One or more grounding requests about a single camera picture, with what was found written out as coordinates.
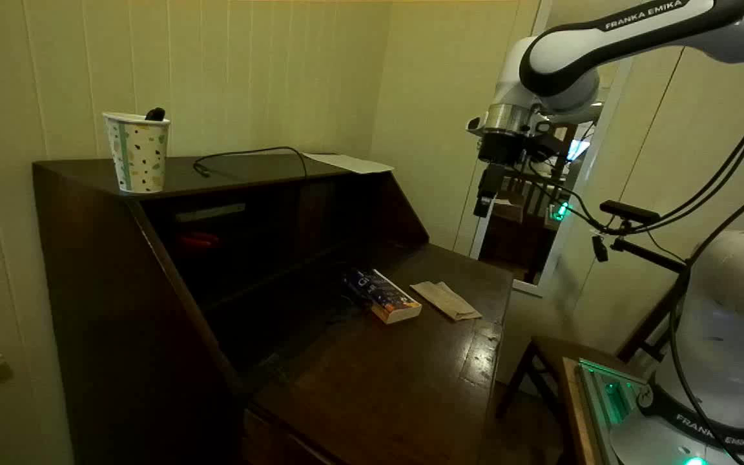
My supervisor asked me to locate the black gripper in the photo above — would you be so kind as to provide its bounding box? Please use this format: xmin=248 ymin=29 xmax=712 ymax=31
xmin=473 ymin=125 xmax=576 ymax=218

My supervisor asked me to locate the thin black cable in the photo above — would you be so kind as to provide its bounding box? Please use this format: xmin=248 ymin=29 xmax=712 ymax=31
xmin=192 ymin=144 xmax=314 ymax=182

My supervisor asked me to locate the dark wooden secretary desk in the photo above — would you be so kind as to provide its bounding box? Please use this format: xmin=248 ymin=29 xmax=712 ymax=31
xmin=32 ymin=144 xmax=518 ymax=465

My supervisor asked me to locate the white paper sheet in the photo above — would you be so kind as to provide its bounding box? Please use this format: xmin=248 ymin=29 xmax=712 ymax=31
xmin=302 ymin=149 xmax=395 ymax=177

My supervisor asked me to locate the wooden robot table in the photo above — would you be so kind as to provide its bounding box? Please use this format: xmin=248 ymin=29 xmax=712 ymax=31
xmin=498 ymin=332 xmax=616 ymax=465

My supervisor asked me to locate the white label strip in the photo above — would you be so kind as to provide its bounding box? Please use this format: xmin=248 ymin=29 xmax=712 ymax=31
xmin=173 ymin=200 xmax=250 ymax=224

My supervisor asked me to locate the small red object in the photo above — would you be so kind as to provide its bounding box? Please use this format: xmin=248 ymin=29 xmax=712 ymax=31
xmin=176 ymin=229 xmax=219 ymax=253

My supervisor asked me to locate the polka dot paper cup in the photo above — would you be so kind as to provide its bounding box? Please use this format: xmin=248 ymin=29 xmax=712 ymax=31
xmin=101 ymin=109 xmax=173 ymax=195

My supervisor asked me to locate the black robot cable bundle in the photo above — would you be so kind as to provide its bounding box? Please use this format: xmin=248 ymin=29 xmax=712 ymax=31
xmin=560 ymin=84 xmax=744 ymax=264

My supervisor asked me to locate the black camera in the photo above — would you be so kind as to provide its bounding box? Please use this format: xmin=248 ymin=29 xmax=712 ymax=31
xmin=600 ymin=199 xmax=664 ymax=226

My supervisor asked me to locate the black camera stand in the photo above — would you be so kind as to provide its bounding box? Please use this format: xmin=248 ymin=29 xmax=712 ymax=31
xmin=608 ymin=224 xmax=692 ymax=364

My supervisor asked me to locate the black base cable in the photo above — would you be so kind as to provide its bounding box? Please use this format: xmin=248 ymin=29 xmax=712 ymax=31
xmin=664 ymin=169 xmax=744 ymax=465

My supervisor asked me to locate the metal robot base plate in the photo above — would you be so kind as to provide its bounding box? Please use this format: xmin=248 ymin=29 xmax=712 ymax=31
xmin=576 ymin=357 xmax=744 ymax=465

